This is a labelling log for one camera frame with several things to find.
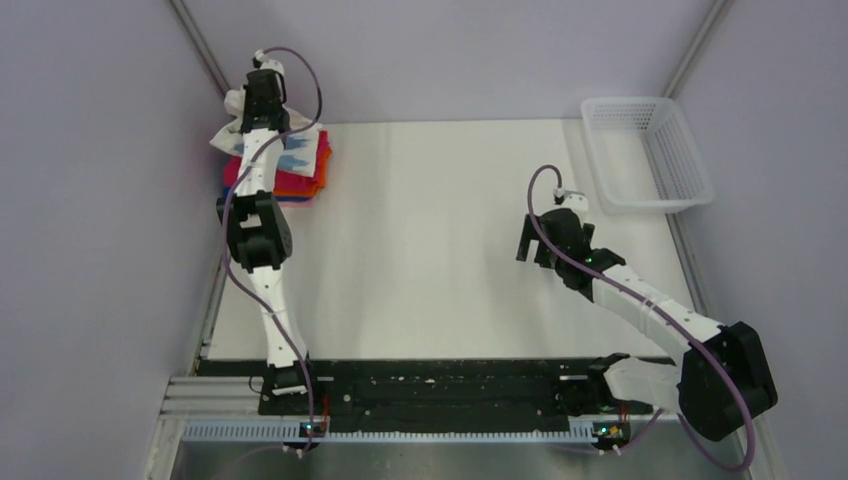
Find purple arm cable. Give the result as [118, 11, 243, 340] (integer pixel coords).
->
[220, 46, 325, 458]
[526, 164, 757, 473]

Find folded crimson t shirt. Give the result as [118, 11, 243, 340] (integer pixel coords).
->
[222, 129, 334, 190]

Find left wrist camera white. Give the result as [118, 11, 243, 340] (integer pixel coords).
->
[252, 50, 285, 76]

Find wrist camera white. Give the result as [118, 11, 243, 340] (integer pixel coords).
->
[252, 50, 285, 76]
[553, 188, 589, 222]

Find white slotted cable duct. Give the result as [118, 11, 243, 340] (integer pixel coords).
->
[182, 420, 599, 444]

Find folded orange t shirt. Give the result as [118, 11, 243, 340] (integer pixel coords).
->
[274, 148, 333, 197]

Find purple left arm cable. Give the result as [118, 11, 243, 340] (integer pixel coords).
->
[220, 46, 325, 458]

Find aluminium extrusion rail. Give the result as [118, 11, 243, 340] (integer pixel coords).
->
[159, 376, 263, 419]

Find folded pink t shirt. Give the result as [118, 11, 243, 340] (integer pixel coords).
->
[278, 198, 315, 210]

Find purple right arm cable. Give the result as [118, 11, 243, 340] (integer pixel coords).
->
[526, 164, 757, 473]

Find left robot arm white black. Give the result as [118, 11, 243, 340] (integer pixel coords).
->
[217, 67, 321, 417]

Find white plastic basket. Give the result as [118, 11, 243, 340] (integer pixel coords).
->
[581, 97, 716, 215]

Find white t shirt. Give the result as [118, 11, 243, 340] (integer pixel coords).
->
[210, 89, 323, 177]

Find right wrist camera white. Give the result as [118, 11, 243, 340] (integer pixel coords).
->
[553, 188, 589, 222]

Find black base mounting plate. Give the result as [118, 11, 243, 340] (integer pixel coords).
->
[254, 357, 654, 437]

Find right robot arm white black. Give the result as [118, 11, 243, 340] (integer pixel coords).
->
[516, 208, 778, 441]

